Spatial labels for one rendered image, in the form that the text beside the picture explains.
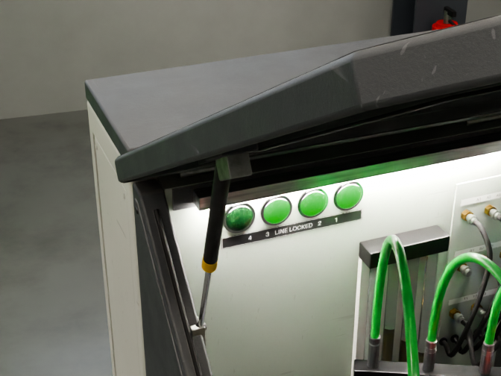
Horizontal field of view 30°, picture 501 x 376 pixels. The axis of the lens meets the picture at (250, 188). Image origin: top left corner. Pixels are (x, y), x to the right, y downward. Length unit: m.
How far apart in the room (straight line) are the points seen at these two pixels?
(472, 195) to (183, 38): 3.69
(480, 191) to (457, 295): 0.20
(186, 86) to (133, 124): 0.16
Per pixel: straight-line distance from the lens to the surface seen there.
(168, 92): 1.50
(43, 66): 5.08
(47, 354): 3.39
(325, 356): 1.61
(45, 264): 3.87
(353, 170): 1.39
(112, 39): 5.07
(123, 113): 1.44
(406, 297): 1.18
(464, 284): 1.67
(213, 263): 1.12
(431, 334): 1.51
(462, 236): 1.61
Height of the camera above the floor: 2.09
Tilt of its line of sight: 29 degrees down
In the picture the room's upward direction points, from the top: straight up
